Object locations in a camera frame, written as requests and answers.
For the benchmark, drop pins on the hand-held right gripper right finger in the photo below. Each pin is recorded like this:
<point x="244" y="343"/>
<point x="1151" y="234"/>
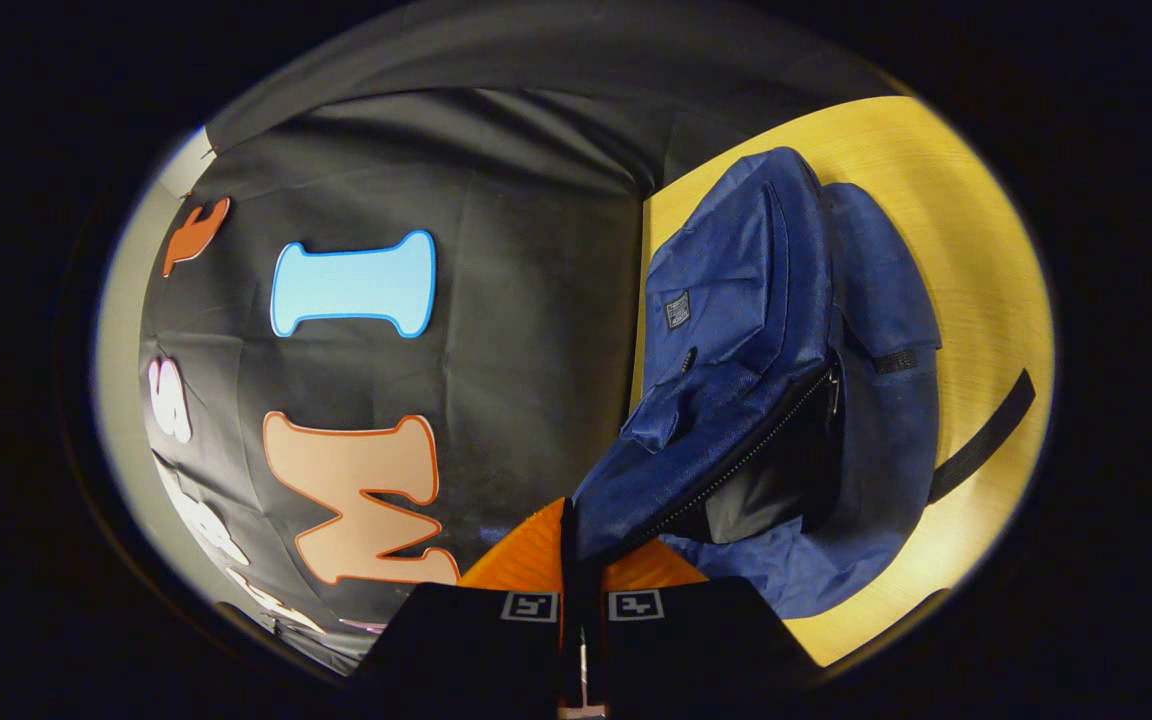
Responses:
<point x="676" y="650"/>

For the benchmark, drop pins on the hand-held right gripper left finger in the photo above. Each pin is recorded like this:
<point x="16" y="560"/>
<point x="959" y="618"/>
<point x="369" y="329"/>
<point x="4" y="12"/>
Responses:
<point x="568" y="560"/>

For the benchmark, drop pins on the blue schoolbag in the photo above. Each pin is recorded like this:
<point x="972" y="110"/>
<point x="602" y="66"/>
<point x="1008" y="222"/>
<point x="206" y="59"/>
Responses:
<point x="736" y="300"/>

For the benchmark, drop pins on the black backdrop cloth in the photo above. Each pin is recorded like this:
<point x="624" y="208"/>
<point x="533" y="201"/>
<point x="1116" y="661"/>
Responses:
<point x="516" y="300"/>

